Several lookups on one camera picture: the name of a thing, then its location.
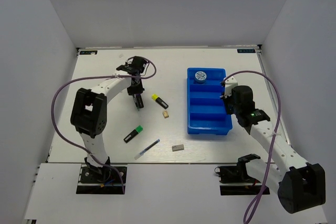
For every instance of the purple cap highlighter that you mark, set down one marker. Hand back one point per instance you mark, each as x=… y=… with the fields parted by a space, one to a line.
x=138 y=101

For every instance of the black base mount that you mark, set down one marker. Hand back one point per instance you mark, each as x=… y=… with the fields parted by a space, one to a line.
x=232 y=184
x=90 y=183

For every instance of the round blue tape roll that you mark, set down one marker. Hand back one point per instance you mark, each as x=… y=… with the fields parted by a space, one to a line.
x=200 y=77

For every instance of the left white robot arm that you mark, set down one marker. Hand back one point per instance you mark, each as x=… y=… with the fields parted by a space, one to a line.
x=89 y=112

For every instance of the blue compartment tray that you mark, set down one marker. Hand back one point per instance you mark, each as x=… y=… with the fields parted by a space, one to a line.
x=205 y=109

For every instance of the corner label sticker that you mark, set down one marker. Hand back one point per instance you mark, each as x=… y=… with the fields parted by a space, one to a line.
x=88 y=52
x=246 y=51

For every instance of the left corner label sticker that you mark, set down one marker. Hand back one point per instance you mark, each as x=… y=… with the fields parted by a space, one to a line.
x=88 y=52

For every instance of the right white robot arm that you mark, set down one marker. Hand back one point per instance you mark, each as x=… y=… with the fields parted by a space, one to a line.
x=298 y=184

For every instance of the right corner label sticker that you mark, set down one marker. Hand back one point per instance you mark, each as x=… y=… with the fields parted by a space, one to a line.
x=246 y=51

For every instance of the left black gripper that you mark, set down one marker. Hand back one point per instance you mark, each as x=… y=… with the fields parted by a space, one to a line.
x=139 y=89

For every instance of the blue clear pen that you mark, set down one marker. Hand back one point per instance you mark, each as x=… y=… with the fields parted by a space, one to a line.
x=146 y=149

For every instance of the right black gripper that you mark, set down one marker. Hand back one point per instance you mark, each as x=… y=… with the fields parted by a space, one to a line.
x=228 y=111

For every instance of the grey rectangular eraser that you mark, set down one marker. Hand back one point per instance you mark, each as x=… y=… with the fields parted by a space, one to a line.
x=177 y=147

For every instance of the beige small eraser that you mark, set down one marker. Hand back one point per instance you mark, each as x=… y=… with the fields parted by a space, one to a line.
x=165 y=114

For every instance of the yellow cap highlighter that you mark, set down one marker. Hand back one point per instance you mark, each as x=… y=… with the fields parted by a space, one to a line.
x=159 y=101

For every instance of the green cap highlighter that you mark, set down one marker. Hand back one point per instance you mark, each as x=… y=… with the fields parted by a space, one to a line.
x=133 y=134

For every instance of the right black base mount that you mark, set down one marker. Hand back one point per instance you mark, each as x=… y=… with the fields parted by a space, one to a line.
x=232 y=184

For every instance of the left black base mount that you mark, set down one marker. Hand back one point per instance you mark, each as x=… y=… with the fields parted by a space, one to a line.
x=90 y=183

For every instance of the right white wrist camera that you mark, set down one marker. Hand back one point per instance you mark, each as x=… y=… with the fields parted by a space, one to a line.
x=228 y=84

